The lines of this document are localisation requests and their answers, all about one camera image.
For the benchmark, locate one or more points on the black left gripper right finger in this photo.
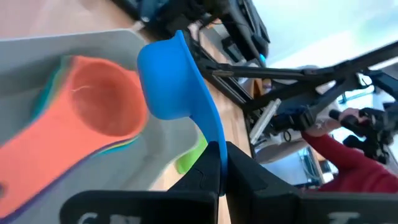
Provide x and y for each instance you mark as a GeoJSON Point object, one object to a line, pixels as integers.
{"type": "Point", "coordinates": [264, 202]}

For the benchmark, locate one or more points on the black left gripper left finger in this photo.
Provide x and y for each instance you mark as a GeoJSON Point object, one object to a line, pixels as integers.
{"type": "Point", "coordinates": [140, 208]}

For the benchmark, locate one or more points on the yellow measuring cup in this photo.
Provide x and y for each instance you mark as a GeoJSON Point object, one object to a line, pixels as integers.
{"type": "Point", "coordinates": [122, 143]}

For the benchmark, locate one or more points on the green measuring cup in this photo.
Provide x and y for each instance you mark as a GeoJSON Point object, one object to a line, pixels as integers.
{"type": "Point", "coordinates": [189, 155]}

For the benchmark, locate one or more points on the purple measuring cup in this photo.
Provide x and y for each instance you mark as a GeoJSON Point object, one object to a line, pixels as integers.
{"type": "Point", "coordinates": [62, 178]}

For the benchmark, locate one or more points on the orange measuring cup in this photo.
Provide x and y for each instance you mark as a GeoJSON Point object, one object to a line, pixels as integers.
{"type": "Point", "coordinates": [102, 99]}

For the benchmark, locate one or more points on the blue measuring cup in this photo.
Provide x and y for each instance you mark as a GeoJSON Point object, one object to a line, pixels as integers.
{"type": "Point", "coordinates": [174, 77]}

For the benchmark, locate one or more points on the teal measuring cup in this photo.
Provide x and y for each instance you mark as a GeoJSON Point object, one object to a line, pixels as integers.
{"type": "Point", "coordinates": [43, 96]}

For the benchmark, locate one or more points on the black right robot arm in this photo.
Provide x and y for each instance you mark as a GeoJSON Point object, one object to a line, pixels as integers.
{"type": "Point", "coordinates": [245, 28]}

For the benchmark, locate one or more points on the grey plastic basket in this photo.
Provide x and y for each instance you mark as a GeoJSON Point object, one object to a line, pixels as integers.
{"type": "Point", "coordinates": [31, 46]}

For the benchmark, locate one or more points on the black blue leader gripper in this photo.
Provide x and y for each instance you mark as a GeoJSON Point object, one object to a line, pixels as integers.
{"type": "Point", "coordinates": [295, 119]}

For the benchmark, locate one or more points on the person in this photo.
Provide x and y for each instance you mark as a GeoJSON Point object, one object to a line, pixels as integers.
{"type": "Point", "coordinates": [357, 168]}

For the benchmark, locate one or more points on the person's hand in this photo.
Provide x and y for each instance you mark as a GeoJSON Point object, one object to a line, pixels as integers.
{"type": "Point", "coordinates": [348, 113]}

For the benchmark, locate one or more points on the silver metal bracket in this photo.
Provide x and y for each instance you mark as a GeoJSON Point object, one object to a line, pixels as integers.
{"type": "Point", "coordinates": [264, 121]}

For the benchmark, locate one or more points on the black aluminium table frame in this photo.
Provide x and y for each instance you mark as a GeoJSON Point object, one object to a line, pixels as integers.
{"type": "Point", "coordinates": [280, 73]}

